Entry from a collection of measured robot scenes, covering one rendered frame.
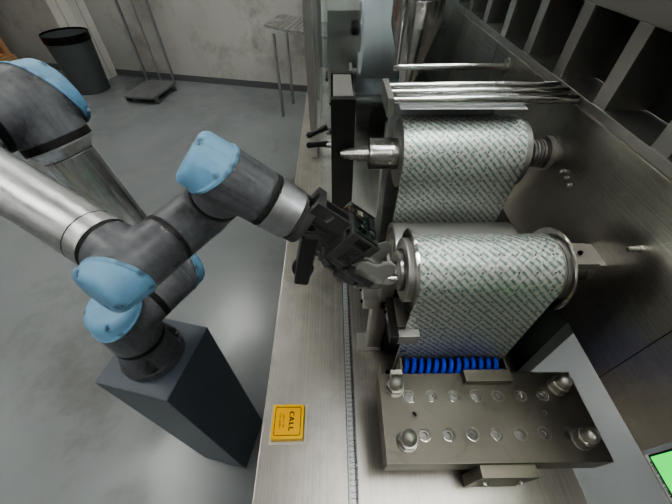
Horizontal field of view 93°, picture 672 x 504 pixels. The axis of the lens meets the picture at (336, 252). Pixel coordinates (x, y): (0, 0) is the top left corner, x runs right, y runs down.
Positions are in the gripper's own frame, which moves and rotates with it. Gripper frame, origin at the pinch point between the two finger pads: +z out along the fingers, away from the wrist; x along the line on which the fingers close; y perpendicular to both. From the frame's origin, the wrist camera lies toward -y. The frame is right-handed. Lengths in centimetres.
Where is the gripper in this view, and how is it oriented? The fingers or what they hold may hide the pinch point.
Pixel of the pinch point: (383, 278)
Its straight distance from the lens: 56.5
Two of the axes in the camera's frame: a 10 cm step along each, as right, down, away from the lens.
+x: -0.1, -7.3, 6.8
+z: 7.7, 4.3, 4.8
